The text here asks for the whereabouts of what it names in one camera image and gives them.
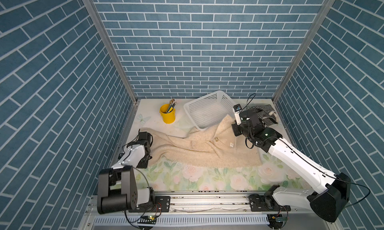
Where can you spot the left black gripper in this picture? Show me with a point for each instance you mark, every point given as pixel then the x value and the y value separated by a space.
pixel 144 164

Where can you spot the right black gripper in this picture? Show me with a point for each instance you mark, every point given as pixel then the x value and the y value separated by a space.
pixel 235 131

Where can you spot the beige knitted scarf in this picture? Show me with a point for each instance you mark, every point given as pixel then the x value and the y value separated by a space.
pixel 216 147

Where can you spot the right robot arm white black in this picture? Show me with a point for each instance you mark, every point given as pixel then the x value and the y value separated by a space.
pixel 330 192

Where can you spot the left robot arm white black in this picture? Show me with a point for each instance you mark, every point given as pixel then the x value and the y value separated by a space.
pixel 117 186

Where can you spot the white plastic mesh basket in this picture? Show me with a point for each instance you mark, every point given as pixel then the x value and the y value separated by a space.
pixel 209 110

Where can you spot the black white patterned cloth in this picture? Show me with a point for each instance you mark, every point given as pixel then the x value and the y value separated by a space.
pixel 267 114

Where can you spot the yellow cup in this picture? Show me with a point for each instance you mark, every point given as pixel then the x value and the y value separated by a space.
pixel 168 113

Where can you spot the floral table mat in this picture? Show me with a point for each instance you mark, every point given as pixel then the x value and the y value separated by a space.
pixel 169 175

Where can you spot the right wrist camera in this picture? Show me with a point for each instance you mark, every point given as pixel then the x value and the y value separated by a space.
pixel 237 110

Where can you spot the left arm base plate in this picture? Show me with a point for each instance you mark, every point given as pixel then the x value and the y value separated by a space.
pixel 158 204

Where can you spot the aluminium front rail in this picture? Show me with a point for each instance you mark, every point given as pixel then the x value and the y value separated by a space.
pixel 204 201

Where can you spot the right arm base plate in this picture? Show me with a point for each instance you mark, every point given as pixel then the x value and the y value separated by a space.
pixel 260 203

